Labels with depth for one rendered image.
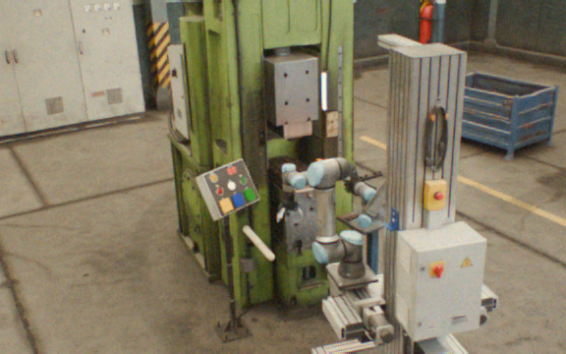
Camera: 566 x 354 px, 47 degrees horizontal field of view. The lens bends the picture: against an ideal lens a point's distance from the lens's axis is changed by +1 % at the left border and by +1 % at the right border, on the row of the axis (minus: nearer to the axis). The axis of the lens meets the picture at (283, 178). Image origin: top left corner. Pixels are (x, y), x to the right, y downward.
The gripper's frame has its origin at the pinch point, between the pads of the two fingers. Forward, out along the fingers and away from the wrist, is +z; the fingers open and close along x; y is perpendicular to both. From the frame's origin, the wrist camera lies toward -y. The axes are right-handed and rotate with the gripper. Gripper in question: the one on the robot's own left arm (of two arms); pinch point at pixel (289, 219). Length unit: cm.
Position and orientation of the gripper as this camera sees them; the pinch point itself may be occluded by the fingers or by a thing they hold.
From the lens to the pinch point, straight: 383.1
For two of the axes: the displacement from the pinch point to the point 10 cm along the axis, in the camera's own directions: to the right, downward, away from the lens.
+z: 0.3, 9.3, 3.7
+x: 9.6, -1.3, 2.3
